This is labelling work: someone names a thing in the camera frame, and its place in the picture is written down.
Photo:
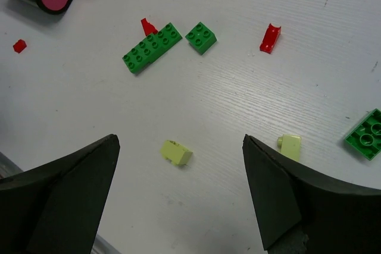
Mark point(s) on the small green square lego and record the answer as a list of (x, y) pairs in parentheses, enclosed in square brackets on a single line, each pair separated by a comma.
[(201, 38)]

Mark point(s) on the pale yellow lego brick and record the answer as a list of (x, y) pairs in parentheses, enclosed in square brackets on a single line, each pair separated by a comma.
[(176, 153)]

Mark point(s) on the red curved lego piece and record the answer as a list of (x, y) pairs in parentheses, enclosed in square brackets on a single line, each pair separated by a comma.
[(270, 38)]

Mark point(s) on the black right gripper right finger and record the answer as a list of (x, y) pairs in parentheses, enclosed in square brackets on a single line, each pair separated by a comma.
[(300, 210)]

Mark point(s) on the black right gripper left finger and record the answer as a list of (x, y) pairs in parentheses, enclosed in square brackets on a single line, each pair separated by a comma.
[(57, 207)]

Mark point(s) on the tiny red lego cube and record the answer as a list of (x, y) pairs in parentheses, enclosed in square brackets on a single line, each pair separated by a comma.
[(19, 46)]

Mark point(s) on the long green lego brick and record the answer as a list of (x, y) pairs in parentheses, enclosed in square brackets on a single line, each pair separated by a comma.
[(151, 48)]

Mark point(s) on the red wedge lego piece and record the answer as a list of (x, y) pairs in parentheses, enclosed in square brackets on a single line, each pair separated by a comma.
[(148, 28)]

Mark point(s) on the pale yellow studded lego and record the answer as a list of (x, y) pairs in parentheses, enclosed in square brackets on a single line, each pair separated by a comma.
[(290, 146)]

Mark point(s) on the green upturned lego brick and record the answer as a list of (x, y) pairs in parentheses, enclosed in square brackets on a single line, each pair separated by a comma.
[(365, 137)]

